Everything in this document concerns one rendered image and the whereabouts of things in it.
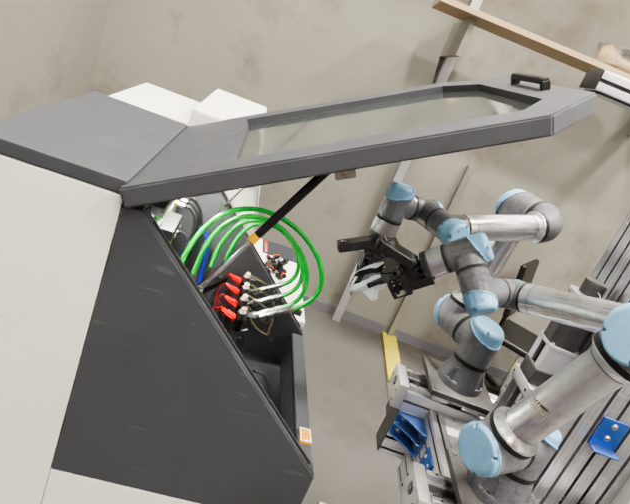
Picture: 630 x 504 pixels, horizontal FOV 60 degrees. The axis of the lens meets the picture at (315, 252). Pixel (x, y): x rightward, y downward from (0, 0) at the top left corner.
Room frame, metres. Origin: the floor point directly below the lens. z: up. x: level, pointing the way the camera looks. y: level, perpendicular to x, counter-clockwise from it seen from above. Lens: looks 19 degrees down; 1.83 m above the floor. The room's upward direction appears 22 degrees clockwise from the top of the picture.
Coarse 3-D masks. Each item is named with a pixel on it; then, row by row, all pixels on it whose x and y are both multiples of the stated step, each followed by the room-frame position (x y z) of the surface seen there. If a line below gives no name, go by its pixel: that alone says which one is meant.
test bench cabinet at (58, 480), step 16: (48, 480) 0.95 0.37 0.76; (64, 480) 0.96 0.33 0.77; (80, 480) 0.96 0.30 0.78; (96, 480) 0.97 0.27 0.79; (48, 496) 0.95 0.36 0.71; (64, 496) 0.96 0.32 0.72; (80, 496) 0.97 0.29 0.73; (96, 496) 0.97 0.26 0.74; (112, 496) 0.98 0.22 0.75; (128, 496) 0.99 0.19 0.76; (144, 496) 0.99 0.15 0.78; (160, 496) 1.00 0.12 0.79
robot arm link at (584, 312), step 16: (512, 288) 1.29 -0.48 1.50; (528, 288) 1.27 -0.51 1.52; (544, 288) 1.26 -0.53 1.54; (512, 304) 1.28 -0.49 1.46; (528, 304) 1.25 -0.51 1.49; (544, 304) 1.22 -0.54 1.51; (560, 304) 1.19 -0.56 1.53; (576, 304) 1.17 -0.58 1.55; (592, 304) 1.15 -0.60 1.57; (608, 304) 1.14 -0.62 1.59; (560, 320) 1.19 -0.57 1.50; (576, 320) 1.16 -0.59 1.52; (592, 320) 1.13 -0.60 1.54
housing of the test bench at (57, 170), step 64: (0, 128) 0.95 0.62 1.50; (64, 128) 1.11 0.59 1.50; (128, 128) 1.32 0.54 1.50; (0, 192) 0.91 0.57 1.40; (64, 192) 0.93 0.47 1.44; (0, 256) 0.91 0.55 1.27; (64, 256) 0.94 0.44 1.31; (0, 320) 0.92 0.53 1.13; (64, 320) 0.94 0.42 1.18; (0, 384) 0.92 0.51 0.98; (64, 384) 0.95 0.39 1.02; (0, 448) 0.93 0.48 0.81
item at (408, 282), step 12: (420, 252) 1.34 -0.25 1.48; (384, 264) 1.36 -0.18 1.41; (396, 264) 1.34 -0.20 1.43; (420, 264) 1.32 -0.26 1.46; (396, 276) 1.31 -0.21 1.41; (408, 276) 1.33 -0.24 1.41; (420, 276) 1.33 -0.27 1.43; (432, 276) 1.32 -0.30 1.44; (396, 288) 1.33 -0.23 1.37; (408, 288) 1.32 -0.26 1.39
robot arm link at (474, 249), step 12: (456, 240) 1.32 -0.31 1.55; (468, 240) 1.29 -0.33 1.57; (480, 240) 1.28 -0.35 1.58; (444, 252) 1.30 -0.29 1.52; (456, 252) 1.29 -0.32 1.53; (468, 252) 1.28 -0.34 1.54; (480, 252) 1.27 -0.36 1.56; (492, 252) 1.31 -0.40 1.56; (456, 264) 1.28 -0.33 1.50; (468, 264) 1.26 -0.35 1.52
